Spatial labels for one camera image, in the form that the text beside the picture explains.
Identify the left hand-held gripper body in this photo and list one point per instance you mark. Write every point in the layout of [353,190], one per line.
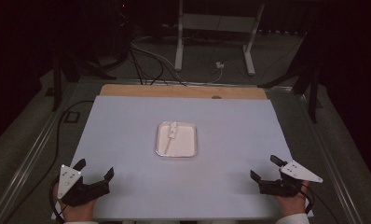
[69,180]

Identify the square floor socket box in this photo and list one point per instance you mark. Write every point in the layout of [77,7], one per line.
[71,117]

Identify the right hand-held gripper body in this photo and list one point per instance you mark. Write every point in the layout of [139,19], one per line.
[300,172]

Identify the pale blue table mat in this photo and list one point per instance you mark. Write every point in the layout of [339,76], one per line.
[224,130]

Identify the person's right hand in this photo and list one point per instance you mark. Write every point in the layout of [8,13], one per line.
[292,205]

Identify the metal floor rail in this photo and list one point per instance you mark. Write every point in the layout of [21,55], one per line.
[28,158]
[332,174]

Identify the person's left hand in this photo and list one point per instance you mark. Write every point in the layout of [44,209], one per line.
[78,213]

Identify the dark equipment rack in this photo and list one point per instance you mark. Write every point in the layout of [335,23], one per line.
[121,28]

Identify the white square tray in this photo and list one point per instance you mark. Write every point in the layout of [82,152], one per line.
[185,144]

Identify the white marshmallow piece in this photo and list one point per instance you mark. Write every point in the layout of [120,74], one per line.
[171,135]
[173,130]
[174,125]

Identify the black tripod stand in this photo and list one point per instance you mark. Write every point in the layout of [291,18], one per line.
[61,71]
[311,81]

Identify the white metal stand frame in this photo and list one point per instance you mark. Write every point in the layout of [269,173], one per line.
[216,23]

